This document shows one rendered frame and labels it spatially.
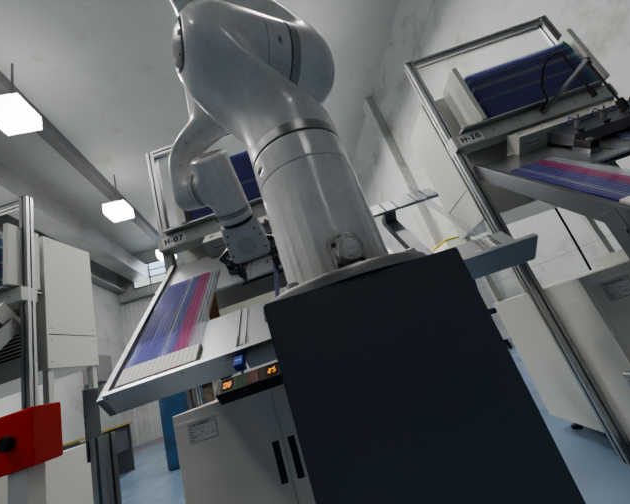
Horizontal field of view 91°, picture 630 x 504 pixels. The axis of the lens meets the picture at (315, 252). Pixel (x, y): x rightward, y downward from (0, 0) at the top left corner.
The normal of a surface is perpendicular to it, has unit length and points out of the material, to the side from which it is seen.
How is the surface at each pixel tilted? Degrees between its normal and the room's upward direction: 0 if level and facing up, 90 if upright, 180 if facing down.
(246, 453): 90
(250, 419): 90
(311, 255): 90
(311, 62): 131
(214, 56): 127
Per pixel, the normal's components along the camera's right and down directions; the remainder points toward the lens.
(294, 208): -0.47, -0.14
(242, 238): 0.14, 0.45
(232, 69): -0.29, 0.48
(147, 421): 0.07, -0.35
